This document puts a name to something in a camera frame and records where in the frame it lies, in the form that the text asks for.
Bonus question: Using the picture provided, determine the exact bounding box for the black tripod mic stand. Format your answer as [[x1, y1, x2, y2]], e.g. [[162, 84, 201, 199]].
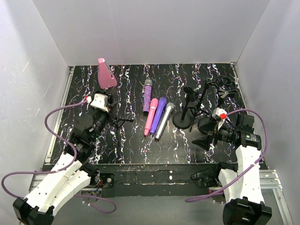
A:
[[111, 115, 134, 147]]

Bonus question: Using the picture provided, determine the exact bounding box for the glitter purple microphone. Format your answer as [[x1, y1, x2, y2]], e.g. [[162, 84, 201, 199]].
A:
[[142, 79, 153, 115]]

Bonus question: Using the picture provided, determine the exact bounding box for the pink microphone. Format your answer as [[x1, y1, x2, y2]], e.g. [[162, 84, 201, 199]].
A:
[[144, 98, 158, 137]]

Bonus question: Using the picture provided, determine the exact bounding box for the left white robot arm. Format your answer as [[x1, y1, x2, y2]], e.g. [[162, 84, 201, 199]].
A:
[[13, 91, 117, 225]]

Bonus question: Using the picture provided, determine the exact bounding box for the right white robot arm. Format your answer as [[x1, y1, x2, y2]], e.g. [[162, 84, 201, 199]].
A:
[[192, 113, 272, 225]]

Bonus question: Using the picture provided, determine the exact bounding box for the black round-base stand right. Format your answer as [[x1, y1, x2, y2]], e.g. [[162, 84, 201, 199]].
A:
[[197, 79, 218, 134]]

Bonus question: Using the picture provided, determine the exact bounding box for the black round-base stand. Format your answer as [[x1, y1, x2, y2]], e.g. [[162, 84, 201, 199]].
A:
[[197, 79, 218, 134], [172, 86, 199, 129]]

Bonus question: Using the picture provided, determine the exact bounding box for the black round-base stand left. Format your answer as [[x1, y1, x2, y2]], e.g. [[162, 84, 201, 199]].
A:
[[172, 86, 199, 129]]

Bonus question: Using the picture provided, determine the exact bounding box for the pink metronome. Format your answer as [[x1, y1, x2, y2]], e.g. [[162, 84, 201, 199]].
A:
[[97, 58, 117, 89]]

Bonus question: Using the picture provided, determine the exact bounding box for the silver microphone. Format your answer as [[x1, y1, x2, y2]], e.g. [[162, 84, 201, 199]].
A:
[[154, 103, 175, 141]]

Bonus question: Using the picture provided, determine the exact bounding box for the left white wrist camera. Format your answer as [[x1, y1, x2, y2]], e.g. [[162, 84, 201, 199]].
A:
[[85, 93, 109, 113]]

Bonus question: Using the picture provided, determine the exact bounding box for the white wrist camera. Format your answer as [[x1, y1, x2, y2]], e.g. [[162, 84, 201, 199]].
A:
[[85, 93, 109, 113], [212, 107, 227, 130]]

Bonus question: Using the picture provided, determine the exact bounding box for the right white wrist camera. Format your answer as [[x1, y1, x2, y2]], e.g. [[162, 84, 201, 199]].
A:
[[212, 107, 227, 130]]

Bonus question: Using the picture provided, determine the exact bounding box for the black tripod stand with ring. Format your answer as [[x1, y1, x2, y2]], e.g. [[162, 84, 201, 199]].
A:
[[190, 76, 238, 132]]

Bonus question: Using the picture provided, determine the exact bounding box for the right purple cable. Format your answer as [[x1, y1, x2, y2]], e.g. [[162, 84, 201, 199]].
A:
[[185, 109, 268, 203]]

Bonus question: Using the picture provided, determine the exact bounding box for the left aluminium rail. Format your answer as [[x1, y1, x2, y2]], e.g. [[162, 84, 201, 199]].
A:
[[20, 67, 75, 223]]

